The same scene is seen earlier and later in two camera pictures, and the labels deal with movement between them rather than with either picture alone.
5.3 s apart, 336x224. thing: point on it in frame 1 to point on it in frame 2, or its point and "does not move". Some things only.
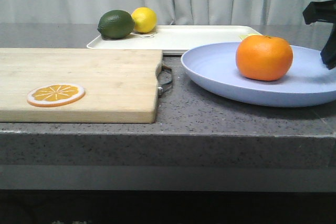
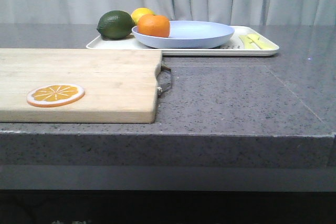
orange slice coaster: x=55 y=95 does not move
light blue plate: x=212 y=67 to x=188 y=34
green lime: x=115 y=24 does not move
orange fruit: x=264 y=58 to x=158 y=25
